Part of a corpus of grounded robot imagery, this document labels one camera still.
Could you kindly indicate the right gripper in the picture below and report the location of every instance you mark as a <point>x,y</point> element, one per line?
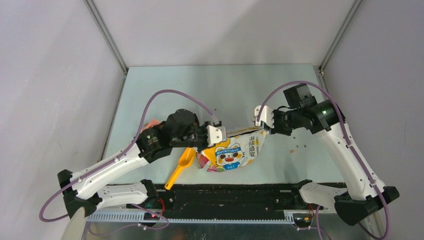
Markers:
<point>277,129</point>

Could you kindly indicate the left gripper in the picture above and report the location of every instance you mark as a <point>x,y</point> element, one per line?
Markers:
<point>203,128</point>

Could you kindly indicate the yellow plastic scoop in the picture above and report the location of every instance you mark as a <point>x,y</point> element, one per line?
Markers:
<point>185,161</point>

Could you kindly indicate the cat food bag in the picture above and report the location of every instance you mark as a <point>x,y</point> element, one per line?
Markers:
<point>240,149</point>

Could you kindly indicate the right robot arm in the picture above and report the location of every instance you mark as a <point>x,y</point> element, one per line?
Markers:
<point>364,193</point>

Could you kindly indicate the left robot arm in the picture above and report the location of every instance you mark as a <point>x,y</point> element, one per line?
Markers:
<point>91,189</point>

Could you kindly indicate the pink cat bowl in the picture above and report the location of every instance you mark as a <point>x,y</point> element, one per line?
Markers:
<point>150,125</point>

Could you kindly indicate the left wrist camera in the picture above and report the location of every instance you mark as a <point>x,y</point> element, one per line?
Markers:
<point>216,133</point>

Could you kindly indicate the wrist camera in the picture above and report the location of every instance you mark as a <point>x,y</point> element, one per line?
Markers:
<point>263,116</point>
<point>216,133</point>

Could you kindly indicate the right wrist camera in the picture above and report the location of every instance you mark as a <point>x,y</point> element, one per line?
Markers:
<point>263,116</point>

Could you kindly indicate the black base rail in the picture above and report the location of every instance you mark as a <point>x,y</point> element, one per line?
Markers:
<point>239,202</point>

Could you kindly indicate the aluminium frame rail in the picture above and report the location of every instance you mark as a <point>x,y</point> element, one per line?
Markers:
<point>133,214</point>

